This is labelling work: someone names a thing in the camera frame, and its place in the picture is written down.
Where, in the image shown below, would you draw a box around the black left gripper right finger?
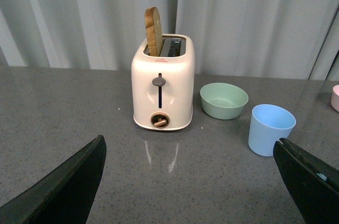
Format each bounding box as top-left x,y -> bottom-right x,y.
273,138 -> 338,223

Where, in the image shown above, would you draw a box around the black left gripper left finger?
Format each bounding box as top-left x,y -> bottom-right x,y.
1,135 -> 106,223

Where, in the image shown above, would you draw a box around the light blue cup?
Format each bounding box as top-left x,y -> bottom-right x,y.
248,104 -> 296,157

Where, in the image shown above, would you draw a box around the pink bowl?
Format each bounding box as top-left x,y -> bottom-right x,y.
331,85 -> 339,112

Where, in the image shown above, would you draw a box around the green bowl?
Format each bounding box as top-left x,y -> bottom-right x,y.
200,83 -> 249,120

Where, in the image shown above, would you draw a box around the cream white toaster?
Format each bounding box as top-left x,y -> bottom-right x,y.
131,34 -> 195,131

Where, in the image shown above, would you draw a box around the toasted bread slice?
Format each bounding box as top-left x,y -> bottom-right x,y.
144,7 -> 163,57

